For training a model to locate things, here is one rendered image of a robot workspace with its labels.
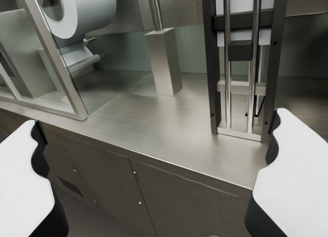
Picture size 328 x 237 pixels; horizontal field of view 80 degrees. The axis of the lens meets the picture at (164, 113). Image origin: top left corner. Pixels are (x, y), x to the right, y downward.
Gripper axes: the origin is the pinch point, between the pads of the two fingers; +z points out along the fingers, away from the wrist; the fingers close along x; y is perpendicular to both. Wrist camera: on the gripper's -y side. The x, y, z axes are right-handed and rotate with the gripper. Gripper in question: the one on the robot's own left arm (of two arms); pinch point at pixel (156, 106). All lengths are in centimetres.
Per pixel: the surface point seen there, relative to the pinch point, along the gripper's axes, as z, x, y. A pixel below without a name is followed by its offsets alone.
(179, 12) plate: 94, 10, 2
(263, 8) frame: 35.2, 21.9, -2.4
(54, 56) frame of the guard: 61, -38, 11
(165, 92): 71, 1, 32
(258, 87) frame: 33.5, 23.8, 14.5
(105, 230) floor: 64, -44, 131
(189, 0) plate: 91, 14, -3
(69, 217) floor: 78, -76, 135
